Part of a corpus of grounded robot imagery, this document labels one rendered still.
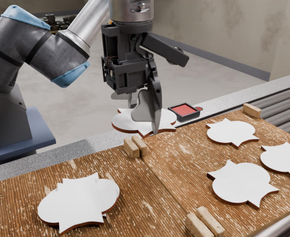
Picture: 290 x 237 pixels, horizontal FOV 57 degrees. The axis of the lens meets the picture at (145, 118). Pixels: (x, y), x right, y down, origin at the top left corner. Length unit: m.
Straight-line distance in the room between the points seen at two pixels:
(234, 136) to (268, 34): 3.17
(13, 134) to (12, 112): 0.07
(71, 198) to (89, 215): 0.06
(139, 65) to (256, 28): 3.54
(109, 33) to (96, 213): 0.31
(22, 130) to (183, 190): 0.53
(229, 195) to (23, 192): 0.41
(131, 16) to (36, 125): 0.62
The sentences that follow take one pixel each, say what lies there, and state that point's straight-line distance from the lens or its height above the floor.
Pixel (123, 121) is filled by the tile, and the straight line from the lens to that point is 0.55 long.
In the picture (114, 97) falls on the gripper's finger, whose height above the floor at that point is 1.10.
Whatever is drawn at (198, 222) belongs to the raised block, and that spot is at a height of 0.96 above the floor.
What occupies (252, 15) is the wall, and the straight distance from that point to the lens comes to 4.01.
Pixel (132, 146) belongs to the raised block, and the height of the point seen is 0.96.
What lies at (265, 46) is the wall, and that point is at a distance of 3.90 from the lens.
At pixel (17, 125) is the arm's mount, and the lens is 0.88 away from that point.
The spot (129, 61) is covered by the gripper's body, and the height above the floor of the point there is 1.19.
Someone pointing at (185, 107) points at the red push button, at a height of 0.93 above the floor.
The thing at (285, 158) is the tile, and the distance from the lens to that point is 0.72.
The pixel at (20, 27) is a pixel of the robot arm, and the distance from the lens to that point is 0.83.
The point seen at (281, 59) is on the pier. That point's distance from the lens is 3.59.
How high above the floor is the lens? 1.34
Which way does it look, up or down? 30 degrees down
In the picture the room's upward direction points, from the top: straight up
